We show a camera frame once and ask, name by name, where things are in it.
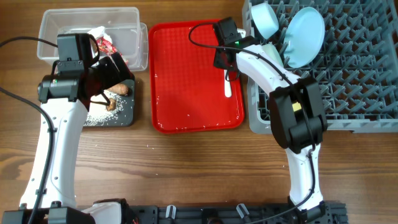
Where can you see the yellow plastic cup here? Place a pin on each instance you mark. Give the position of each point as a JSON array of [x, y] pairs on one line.
[[296, 106]]

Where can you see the white plastic spoon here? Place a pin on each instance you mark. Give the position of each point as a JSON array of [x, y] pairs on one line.
[[227, 85]]

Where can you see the grey dishwasher rack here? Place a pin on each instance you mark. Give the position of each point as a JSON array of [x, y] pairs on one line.
[[356, 66]]

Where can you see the light blue bowl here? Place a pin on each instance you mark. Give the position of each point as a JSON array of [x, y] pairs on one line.
[[265, 20]]

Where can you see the brown food scrap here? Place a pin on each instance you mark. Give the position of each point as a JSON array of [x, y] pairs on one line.
[[112, 105]]

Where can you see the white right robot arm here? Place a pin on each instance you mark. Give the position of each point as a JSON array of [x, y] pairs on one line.
[[297, 118]]

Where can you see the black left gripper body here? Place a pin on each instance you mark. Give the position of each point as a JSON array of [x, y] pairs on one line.
[[107, 74]]

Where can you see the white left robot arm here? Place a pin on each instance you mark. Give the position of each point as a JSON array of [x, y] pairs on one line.
[[65, 101]]

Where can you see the red snack wrapper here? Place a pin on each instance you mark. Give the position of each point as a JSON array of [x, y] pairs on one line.
[[108, 48]]

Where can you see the black plastic tray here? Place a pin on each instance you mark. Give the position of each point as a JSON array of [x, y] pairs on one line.
[[122, 102]]

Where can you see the red serving tray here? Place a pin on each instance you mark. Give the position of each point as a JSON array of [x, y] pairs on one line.
[[187, 91]]

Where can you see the orange carrot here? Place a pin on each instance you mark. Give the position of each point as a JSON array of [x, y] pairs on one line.
[[120, 89]]

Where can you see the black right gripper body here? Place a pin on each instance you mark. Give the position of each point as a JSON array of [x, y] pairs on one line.
[[217, 61]]

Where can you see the white tissue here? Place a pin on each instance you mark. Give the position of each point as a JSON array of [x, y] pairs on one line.
[[97, 32]]

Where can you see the clear plastic bin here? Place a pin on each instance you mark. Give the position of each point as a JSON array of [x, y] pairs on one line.
[[122, 24]]

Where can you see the pile of white rice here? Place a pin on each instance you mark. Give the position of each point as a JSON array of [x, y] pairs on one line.
[[121, 116]]

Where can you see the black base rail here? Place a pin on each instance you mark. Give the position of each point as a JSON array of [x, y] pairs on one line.
[[331, 213]]

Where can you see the mint green bowl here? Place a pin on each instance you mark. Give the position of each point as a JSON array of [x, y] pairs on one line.
[[272, 54]]

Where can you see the light blue plate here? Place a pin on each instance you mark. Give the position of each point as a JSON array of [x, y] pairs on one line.
[[304, 37]]

